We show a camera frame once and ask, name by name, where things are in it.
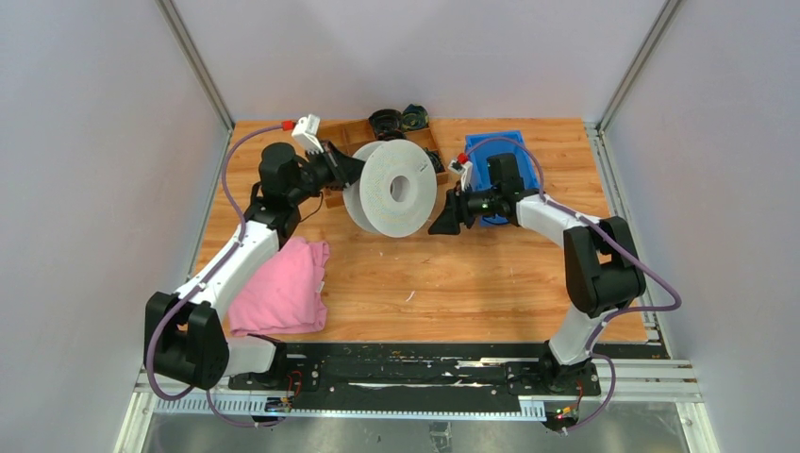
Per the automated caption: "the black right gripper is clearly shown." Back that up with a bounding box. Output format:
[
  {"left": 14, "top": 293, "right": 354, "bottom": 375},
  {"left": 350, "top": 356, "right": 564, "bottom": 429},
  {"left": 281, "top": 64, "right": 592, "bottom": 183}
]
[{"left": 429, "top": 181, "right": 501, "bottom": 235}]

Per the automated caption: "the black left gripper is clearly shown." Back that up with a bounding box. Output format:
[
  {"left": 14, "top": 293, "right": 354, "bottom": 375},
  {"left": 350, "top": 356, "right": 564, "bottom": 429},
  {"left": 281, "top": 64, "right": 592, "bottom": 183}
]
[{"left": 289, "top": 140, "right": 372, "bottom": 207}]

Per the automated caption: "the grey perforated cable spool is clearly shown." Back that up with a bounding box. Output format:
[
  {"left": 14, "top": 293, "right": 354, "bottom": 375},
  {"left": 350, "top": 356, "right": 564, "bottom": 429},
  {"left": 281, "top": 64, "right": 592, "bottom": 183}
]
[{"left": 342, "top": 140, "right": 438, "bottom": 238}]

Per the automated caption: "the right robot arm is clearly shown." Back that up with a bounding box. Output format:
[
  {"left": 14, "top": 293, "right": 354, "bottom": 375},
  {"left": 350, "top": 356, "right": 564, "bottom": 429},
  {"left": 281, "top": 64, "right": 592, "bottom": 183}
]
[{"left": 428, "top": 153, "right": 646, "bottom": 394}]

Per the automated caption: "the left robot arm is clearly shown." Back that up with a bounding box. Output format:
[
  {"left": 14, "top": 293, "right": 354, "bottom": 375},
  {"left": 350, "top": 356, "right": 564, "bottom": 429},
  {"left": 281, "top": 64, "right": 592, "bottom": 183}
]
[{"left": 143, "top": 142, "right": 365, "bottom": 399}]

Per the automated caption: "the wooden divided tray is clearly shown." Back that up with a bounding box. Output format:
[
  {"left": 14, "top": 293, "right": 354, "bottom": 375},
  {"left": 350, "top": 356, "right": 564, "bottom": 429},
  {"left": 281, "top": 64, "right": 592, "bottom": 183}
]
[{"left": 317, "top": 119, "right": 449, "bottom": 186}]

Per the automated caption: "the green patterned rolled tie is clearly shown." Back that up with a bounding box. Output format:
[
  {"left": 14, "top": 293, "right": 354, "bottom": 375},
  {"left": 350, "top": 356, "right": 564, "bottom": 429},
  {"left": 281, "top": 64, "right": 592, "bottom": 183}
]
[{"left": 425, "top": 148, "right": 445, "bottom": 174}]

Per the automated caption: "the blue plastic bin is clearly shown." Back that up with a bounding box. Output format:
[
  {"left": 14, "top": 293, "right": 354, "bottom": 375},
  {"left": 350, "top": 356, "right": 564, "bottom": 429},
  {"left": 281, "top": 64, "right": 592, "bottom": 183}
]
[{"left": 454, "top": 131, "right": 540, "bottom": 228}]

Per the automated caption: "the black rolled tie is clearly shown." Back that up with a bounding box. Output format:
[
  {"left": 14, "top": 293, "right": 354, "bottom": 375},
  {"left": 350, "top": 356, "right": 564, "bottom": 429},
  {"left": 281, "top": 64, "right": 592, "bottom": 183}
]
[{"left": 368, "top": 109, "right": 405, "bottom": 141}]

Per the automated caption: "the pink folded cloth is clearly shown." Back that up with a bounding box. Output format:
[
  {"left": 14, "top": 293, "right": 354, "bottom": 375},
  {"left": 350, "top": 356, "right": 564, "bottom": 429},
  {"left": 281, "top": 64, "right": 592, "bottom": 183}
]
[{"left": 227, "top": 237, "right": 330, "bottom": 336}]

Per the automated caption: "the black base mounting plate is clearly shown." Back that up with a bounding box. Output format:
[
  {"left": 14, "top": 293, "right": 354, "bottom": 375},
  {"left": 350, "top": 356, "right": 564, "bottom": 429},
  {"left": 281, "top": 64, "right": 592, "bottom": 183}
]
[{"left": 168, "top": 341, "right": 626, "bottom": 414}]

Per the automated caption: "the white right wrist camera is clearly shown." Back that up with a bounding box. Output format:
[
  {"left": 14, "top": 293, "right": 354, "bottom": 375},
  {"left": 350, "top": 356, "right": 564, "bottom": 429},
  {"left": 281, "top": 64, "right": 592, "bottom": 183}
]
[{"left": 447, "top": 152, "right": 474, "bottom": 192}]

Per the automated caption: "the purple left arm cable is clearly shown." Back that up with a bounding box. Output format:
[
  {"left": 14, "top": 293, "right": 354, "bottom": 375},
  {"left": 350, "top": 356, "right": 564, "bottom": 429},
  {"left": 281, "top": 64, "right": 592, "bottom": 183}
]
[{"left": 144, "top": 120, "right": 298, "bottom": 428}]

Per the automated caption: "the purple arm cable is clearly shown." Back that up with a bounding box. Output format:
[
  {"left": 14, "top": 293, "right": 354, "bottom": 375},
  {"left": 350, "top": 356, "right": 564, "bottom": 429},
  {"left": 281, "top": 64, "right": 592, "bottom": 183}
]
[
  {"left": 456, "top": 136, "right": 682, "bottom": 434},
  {"left": 144, "top": 120, "right": 298, "bottom": 428}
]

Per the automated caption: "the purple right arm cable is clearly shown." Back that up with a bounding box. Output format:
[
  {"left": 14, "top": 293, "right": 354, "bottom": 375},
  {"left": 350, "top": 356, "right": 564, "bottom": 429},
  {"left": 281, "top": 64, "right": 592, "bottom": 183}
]
[{"left": 456, "top": 136, "right": 682, "bottom": 434}]

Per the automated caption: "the aluminium frame rail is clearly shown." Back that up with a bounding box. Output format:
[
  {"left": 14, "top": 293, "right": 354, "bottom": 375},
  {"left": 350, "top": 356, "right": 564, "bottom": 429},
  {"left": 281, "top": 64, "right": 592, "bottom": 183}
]
[{"left": 148, "top": 360, "right": 702, "bottom": 426}]

